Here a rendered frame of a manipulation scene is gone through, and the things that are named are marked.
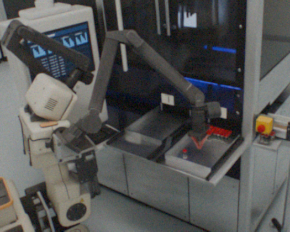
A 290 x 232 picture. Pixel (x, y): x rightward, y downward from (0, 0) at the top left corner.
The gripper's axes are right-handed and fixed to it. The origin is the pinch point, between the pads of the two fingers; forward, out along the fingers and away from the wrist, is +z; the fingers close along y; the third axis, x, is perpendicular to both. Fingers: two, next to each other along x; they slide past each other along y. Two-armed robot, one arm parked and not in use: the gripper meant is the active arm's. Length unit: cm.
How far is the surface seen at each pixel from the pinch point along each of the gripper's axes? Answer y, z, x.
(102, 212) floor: 20, 102, 99
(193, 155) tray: 10.2, 14.0, 9.7
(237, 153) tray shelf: 22.4, 14.4, -9.4
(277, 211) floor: 85, 102, -17
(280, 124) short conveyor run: 49, 7, -23
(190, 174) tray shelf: -3.6, 14.3, 3.0
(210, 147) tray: 20.6, 14.0, 5.3
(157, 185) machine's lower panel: 37, 70, 56
